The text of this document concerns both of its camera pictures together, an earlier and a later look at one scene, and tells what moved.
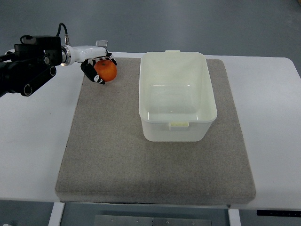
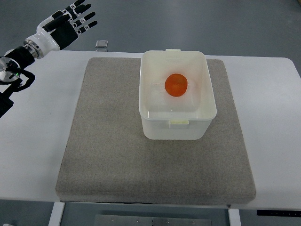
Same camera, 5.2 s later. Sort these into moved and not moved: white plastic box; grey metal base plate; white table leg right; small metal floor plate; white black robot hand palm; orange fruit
Moved: white black robot hand palm; orange fruit
Not moved: white plastic box; grey metal base plate; small metal floor plate; white table leg right
